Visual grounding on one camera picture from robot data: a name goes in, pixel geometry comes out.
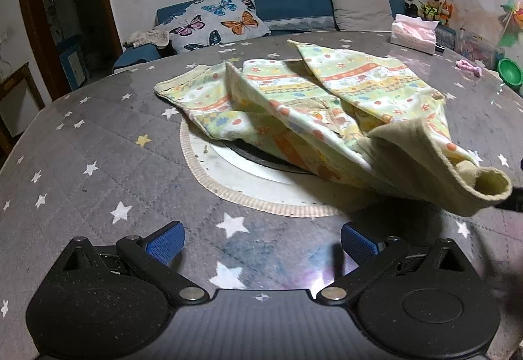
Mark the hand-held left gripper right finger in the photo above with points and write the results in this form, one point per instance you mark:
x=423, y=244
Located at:
x=359, y=241

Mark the yellow patterned children's pants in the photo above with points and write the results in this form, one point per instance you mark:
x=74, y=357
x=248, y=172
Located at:
x=327, y=107

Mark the yellow green plush toy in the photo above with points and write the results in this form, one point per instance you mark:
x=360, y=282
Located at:
x=431, y=9

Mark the pink tissue pack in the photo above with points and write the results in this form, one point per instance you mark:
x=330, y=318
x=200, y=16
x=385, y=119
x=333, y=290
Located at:
x=412, y=33

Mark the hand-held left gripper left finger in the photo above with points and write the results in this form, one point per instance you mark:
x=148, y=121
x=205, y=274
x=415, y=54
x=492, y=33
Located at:
x=163, y=243

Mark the blue sofa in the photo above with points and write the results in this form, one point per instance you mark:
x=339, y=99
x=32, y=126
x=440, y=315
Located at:
x=286, y=4

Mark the panda plush toy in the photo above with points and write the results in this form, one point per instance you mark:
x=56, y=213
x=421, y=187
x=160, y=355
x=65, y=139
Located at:
x=413, y=0

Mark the wooden cabinet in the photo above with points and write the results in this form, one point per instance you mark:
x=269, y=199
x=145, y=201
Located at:
x=18, y=98

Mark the orange plush toy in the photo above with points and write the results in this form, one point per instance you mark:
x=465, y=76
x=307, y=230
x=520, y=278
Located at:
x=444, y=13

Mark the butterfly print pillow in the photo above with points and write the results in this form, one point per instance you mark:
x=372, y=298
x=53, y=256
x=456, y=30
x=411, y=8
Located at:
x=212, y=25

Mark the plain grey pillow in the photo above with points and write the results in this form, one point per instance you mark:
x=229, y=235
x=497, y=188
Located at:
x=361, y=9

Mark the colourful pinwheel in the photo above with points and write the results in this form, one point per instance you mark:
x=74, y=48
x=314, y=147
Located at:
x=510, y=23

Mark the beige crumpled cloth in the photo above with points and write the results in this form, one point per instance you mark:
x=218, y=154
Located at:
x=145, y=38

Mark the clear plastic storage box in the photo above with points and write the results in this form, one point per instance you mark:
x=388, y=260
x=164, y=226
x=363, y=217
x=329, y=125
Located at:
x=480, y=47

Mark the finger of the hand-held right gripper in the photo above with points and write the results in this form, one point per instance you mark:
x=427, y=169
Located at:
x=512, y=200

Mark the green plastic bowl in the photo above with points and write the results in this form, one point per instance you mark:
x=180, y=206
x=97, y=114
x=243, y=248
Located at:
x=510, y=72

